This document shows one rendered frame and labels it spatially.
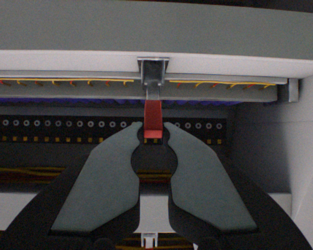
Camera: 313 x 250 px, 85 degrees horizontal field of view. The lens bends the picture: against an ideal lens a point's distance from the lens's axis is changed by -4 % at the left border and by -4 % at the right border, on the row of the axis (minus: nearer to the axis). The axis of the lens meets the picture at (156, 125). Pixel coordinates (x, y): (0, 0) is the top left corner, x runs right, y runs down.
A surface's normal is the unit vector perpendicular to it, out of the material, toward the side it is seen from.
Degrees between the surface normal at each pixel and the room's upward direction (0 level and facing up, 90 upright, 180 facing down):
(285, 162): 90
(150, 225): 110
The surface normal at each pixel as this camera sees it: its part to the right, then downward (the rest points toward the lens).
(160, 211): 0.04, -0.02
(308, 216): 0.04, 0.33
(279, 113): -1.00, -0.02
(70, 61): -0.01, 1.00
